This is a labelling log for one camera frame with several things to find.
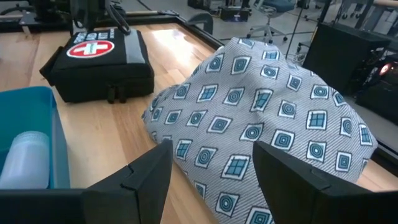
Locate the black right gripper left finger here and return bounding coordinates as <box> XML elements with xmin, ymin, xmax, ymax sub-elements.
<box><xmin>0</xmin><ymin>139</ymin><xmax>174</xmax><ymax>224</ymax></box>

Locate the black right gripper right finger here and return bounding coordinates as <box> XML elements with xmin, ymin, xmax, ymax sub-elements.
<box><xmin>252</xmin><ymin>140</ymin><xmax>398</xmax><ymax>224</ymax></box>

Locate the grey square-patterned gown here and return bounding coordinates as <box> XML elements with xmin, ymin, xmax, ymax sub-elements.
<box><xmin>141</xmin><ymin>37</ymin><xmax>379</xmax><ymax>224</ymax></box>

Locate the white plastic bottle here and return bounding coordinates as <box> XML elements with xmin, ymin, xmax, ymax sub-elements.
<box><xmin>0</xmin><ymin>130</ymin><xmax>50</xmax><ymax>190</ymax></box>

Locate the black first aid kit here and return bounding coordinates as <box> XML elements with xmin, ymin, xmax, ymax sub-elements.
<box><xmin>39</xmin><ymin>27</ymin><xmax>155</xmax><ymax>104</ymax></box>

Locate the teal plastic bin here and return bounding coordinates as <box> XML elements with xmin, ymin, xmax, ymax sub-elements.
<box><xmin>0</xmin><ymin>86</ymin><xmax>71</xmax><ymax>190</ymax></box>

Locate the black computer tower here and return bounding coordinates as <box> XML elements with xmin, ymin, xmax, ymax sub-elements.
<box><xmin>303</xmin><ymin>21</ymin><xmax>391</xmax><ymax>94</ymax></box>

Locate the teal seat office chair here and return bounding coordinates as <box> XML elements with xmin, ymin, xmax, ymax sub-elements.
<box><xmin>247</xmin><ymin>0</ymin><xmax>296</xmax><ymax>44</ymax></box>

